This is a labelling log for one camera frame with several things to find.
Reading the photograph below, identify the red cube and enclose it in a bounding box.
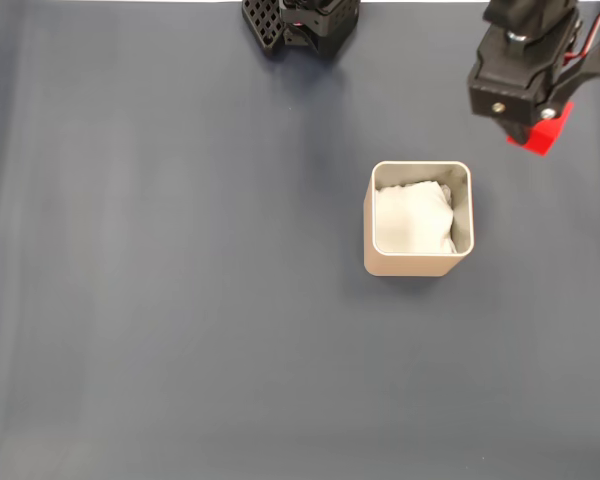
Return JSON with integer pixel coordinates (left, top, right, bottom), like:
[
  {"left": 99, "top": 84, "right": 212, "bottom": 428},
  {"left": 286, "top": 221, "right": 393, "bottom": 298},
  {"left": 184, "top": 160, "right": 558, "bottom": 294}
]
[{"left": 505, "top": 101, "right": 576, "bottom": 158}]

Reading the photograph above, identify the beige square metal box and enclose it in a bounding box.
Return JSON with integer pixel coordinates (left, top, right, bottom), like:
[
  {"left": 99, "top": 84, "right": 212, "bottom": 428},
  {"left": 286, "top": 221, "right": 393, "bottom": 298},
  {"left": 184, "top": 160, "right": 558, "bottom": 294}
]
[{"left": 363, "top": 160, "right": 476, "bottom": 278}]

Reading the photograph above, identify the white crumpled tissue paper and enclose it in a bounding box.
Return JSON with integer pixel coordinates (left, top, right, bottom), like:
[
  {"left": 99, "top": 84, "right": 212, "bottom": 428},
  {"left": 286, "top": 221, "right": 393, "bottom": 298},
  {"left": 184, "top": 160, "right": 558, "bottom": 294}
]
[{"left": 374, "top": 180, "right": 457, "bottom": 255}]

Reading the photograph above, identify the dark blue table mat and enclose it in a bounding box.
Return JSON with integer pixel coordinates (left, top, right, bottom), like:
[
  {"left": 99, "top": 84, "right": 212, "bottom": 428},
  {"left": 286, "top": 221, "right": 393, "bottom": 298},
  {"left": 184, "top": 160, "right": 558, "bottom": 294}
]
[{"left": 0, "top": 2, "right": 600, "bottom": 480}]

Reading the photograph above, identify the red white black cable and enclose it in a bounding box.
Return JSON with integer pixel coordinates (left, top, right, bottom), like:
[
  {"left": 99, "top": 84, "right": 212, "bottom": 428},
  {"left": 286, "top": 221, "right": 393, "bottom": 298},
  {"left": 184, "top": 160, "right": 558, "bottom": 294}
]
[{"left": 562, "top": 2, "right": 600, "bottom": 66}]

